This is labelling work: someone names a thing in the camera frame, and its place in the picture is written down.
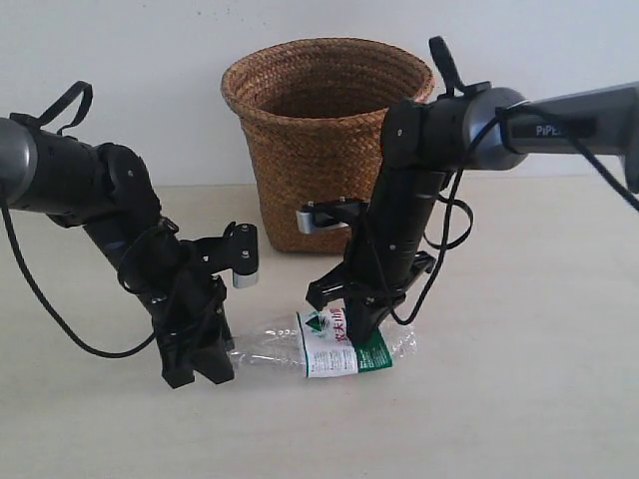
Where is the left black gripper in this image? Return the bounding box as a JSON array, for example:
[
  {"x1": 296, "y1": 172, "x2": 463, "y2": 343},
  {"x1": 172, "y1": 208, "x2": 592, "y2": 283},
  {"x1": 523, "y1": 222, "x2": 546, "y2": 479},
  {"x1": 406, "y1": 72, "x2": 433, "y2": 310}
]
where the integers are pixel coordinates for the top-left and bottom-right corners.
[{"x1": 117, "y1": 237, "x2": 235, "y2": 389}]

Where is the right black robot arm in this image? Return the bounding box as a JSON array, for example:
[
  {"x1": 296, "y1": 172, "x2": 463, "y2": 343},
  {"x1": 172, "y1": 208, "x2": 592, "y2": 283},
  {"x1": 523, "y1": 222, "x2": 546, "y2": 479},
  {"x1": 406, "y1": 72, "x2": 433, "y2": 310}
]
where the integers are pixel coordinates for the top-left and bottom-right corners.
[{"x1": 297, "y1": 36, "x2": 638, "y2": 344}]

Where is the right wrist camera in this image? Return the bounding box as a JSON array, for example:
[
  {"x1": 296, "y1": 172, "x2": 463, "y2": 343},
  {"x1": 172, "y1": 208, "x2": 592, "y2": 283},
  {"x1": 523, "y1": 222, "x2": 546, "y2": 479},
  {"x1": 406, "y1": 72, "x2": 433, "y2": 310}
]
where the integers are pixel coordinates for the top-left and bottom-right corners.
[{"x1": 296, "y1": 197, "x2": 368, "y2": 235}]

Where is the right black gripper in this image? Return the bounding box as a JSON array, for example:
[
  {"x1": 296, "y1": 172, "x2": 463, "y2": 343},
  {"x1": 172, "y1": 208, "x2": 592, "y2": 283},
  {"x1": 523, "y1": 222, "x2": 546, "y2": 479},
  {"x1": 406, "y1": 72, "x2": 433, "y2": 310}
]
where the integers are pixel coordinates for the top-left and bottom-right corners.
[{"x1": 306, "y1": 219, "x2": 432, "y2": 345}]

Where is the clear plastic bottle green label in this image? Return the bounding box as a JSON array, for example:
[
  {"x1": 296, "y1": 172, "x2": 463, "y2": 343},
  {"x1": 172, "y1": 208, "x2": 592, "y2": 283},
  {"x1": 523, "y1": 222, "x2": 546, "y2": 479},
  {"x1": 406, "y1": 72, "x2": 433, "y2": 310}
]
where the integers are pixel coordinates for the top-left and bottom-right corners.
[{"x1": 230, "y1": 307, "x2": 417, "y2": 379}]

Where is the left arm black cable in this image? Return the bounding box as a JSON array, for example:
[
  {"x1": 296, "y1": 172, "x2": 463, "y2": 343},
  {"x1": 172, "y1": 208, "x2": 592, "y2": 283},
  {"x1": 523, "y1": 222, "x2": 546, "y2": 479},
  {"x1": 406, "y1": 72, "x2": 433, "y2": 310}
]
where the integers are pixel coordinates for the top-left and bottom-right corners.
[{"x1": 0, "y1": 199, "x2": 156, "y2": 358}]

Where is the brown woven basket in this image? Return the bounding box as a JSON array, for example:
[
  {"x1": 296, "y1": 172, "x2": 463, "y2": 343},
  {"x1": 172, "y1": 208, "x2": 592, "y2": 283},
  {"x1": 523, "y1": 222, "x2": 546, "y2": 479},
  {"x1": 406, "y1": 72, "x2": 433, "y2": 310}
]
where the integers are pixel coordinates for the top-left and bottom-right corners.
[{"x1": 220, "y1": 37, "x2": 435, "y2": 254}]

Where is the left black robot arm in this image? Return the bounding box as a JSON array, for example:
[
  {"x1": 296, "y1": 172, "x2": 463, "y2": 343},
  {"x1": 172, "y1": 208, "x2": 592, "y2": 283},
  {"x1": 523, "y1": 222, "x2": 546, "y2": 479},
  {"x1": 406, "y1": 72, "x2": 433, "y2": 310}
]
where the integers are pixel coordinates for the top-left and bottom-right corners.
[{"x1": 1, "y1": 81, "x2": 235, "y2": 388}]

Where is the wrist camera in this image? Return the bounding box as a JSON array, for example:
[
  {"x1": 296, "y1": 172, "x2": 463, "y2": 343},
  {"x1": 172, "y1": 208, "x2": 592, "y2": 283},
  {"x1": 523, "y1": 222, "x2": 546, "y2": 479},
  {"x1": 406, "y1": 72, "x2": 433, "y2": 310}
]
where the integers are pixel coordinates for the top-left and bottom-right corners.
[
  {"x1": 296, "y1": 197, "x2": 368, "y2": 235},
  {"x1": 195, "y1": 222, "x2": 260, "y2": 289}
]

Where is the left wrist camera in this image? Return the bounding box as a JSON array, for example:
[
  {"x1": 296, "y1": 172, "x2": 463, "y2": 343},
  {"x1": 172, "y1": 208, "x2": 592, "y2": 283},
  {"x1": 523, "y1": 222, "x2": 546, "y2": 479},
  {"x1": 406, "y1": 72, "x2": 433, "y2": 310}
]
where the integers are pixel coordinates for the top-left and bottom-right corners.
[{"x1": 195, "y1": 222, "x2": 260, "y2": 289}]

